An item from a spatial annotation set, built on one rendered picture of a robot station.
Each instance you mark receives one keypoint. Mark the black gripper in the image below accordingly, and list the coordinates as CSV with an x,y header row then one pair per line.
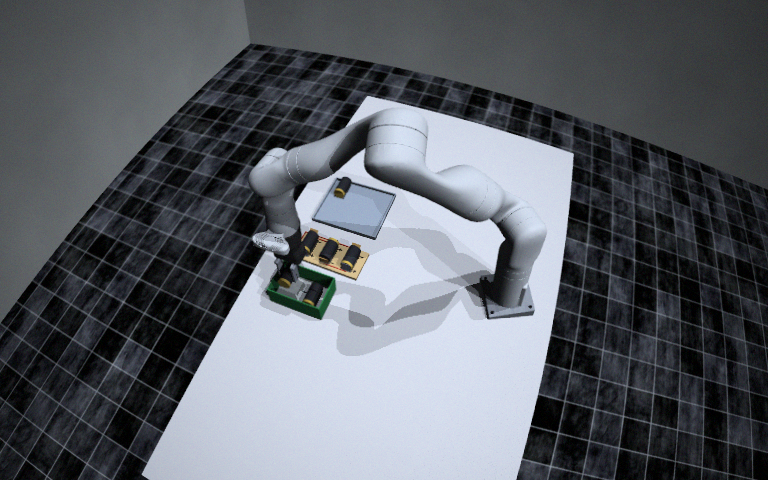
x,y
283,239

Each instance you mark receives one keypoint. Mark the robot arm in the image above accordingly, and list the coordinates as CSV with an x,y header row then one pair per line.
x,y
395,154

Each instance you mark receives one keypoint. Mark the green open-top box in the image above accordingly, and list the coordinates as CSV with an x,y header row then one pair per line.
x,y
299,289

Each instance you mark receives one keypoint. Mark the black battery with gold end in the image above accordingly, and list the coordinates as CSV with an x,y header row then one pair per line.
x,y
310,240
342,187
313,294
329,249
351,255
285,279

